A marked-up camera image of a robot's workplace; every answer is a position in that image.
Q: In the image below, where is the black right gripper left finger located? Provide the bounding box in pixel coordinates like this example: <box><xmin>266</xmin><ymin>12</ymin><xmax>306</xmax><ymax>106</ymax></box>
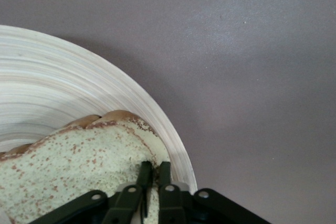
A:
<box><xmin>103</xmin><ymin>161</ymin><xmax>153</xmax><ymax>224</ymax></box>

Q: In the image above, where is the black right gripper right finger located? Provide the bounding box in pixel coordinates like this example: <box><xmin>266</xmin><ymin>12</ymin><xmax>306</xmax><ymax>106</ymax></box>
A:
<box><xmin>158</xmin><ymin>161</ymin><xmax>188</xmax><ymax>224</ymax></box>

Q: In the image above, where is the brown bread slice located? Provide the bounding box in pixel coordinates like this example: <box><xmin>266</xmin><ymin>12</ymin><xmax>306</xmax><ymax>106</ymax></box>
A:
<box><xmin>0</xmin><ymin>110</ymin><xmax>171</xmax><ymax>224</ymax></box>

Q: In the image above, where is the round wooden plate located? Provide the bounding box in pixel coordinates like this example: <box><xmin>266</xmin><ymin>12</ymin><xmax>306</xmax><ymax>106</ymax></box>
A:
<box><xmin>0</xmin><ymin>24</ymin><xmax>198</xmax><ymax>192</ymax></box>

